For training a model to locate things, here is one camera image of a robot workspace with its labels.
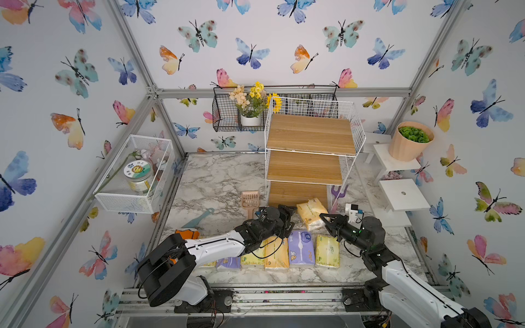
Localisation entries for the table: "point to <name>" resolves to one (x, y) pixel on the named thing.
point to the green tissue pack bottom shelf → (327, 251)
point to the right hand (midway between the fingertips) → (322, 215)
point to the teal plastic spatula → (193, 223)
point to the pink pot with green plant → (411, 141)
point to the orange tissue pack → (187, 234)
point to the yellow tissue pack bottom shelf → (310, 211)
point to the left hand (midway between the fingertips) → (302, 213)
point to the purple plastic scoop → (336, 195)
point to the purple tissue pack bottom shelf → (301, 247)
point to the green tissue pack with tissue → (212, 264)
